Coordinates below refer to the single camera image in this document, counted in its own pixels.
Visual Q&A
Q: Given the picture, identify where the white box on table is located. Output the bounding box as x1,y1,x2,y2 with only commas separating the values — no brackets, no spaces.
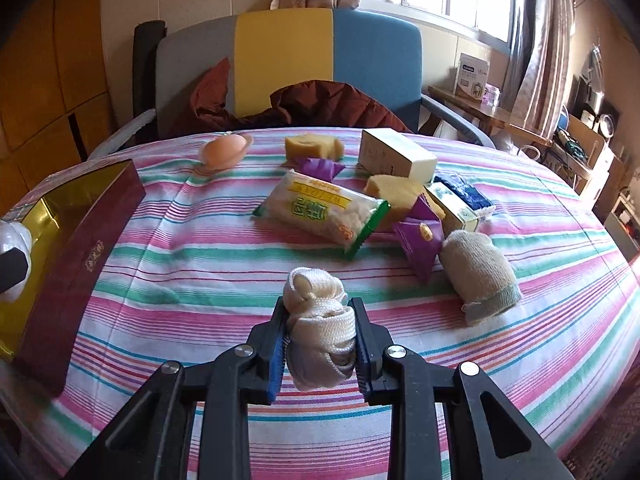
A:
454,53,490,102

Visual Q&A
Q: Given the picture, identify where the yellow sponge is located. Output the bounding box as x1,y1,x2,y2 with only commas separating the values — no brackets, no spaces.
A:
363,174,446,232
284,133,345,162

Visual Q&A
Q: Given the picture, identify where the pink planet shaped toy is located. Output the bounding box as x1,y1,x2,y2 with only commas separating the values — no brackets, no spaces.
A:
200,133,254,171

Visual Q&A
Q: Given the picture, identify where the white cardboard box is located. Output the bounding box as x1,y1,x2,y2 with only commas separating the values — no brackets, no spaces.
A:
358,128,438,185

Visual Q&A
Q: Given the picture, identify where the dark red jacket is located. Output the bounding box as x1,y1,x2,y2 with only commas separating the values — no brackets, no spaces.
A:
168,58,410,138

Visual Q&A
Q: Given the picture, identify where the striped bed sheet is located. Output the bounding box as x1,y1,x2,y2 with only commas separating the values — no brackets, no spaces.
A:
1,130,639,474

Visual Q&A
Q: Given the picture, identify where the cluttered shelf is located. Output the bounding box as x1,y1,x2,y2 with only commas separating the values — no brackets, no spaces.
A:
542,44,639,260

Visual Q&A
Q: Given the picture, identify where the wooden side table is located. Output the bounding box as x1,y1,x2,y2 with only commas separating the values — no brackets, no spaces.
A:
427,86,552,148

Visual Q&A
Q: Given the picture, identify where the cream sock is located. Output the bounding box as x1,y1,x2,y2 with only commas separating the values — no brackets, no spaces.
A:
282,266,356,391

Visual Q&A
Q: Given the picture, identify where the green white oil box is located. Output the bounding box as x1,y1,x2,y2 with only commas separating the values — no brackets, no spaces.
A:
426,182,480,236

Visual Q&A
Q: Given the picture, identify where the blue tissue pack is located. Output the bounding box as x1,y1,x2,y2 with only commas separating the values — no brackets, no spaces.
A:
434,172,496,218

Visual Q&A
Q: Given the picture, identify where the purple snack packet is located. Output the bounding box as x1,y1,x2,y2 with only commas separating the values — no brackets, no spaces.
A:
393,195,445,283
292,157,345,182

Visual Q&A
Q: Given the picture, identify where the patterned beige curtain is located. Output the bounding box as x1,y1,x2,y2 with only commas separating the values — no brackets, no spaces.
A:
270,0,573,139

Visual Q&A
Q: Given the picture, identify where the beige rolled sock green cuff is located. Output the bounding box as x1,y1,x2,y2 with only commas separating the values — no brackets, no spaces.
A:
439,230,522,325

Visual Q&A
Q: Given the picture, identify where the grey yellow blue chair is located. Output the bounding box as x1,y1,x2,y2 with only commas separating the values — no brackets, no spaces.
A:
91,8,492,158

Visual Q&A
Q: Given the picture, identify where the wooden wardrobe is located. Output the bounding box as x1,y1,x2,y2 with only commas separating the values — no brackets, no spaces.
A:
1,0,115,211

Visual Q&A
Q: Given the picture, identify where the white green snack packet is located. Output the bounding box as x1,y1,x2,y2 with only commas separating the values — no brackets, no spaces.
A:
253,170,390,258

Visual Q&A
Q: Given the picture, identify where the white plastic bag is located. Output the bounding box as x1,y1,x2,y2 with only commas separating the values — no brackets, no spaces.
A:
0,221,32,302

